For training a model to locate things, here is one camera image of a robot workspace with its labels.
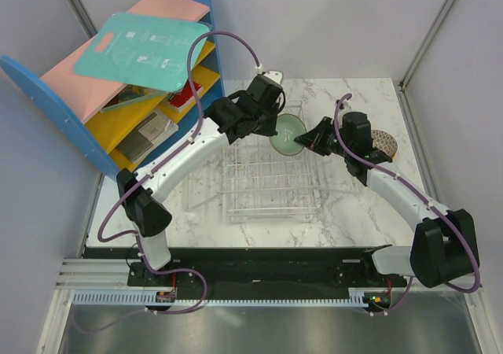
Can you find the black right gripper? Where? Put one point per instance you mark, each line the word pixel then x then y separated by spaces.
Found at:
pixel 316 138

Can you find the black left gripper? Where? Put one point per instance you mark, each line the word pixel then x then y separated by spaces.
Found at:
pixel 269 130

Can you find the mint green bowl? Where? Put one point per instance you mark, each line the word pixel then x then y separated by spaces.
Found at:
pixel 288 128

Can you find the purple scale pattern bowl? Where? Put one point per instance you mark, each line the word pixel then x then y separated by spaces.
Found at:
pixel 384 142

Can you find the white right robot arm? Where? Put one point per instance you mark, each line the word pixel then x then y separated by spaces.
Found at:
pixel 444 243

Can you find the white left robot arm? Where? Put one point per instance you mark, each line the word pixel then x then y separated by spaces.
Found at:
pixel 147 191

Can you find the red white box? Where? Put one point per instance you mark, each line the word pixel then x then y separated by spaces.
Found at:
pixel 181 100

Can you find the grey setup guide booklet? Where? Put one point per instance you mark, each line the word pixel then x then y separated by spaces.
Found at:
pixel 146 136

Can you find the teal cutting board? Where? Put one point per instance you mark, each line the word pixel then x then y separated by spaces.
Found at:
pixel 142 50

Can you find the green book under board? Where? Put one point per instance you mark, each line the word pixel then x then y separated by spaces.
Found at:
pixel 130 95

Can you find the blue pink yellow shelf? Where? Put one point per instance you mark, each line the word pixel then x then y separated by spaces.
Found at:
pixel 73 102

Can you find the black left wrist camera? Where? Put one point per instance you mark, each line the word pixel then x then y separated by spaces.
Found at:
pixel 264 91

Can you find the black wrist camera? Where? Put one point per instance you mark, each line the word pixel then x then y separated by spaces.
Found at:
pixel 356 132
pixel 264 91

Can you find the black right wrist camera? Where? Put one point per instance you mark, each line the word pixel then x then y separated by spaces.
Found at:
pixel 356 132

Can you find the white wire dish rack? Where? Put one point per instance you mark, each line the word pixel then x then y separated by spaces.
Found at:
pixel 250 181

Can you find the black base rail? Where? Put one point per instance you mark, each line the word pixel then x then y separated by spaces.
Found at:
pixel 265 273

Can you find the white slotted cable duct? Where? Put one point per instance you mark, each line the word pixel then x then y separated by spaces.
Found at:
pixel 163 298

